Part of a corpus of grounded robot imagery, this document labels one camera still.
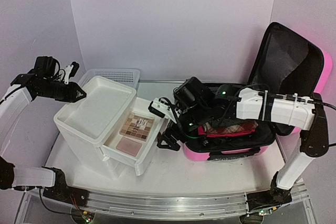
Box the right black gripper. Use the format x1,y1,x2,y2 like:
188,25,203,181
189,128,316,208
157,102,211,152

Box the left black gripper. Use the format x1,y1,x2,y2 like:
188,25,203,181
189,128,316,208
38,80,87,103

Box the eyeshadow palette brown shades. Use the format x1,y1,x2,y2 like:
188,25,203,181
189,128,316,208
119,112,154,142

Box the white drawer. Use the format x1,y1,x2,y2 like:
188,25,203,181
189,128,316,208
100,97,165,176

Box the pink square compact case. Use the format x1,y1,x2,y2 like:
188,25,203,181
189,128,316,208
116,137,142,157

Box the white rectangular foam box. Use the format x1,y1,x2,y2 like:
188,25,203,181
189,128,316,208
54,76,137,179

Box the pink hard-shell suitcase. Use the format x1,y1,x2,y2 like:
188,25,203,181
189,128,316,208
181,22,333,161

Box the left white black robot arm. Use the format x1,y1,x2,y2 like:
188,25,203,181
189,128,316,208
1,56,87,201

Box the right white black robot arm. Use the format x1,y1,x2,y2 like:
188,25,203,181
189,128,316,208
149,77,329,212

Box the solid red folded garment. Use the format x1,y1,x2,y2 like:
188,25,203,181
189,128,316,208
198,125,256,138

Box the white perforated plastic basket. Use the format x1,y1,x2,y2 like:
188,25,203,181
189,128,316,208
78,69,140,89

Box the red plaid folded garment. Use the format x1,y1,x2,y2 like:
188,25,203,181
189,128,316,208
198,121,258,137

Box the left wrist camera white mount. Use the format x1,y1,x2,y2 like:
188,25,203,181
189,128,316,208
63,65,74,84

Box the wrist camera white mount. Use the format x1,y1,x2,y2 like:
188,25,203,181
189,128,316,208
63,65,74,84
151,98,181,124

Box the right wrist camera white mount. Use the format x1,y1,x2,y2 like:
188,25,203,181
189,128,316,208
151,98,181,124

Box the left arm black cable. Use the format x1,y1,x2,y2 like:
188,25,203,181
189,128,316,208
51,57,68,82

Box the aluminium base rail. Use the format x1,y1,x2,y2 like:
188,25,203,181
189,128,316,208
25,170,309,216

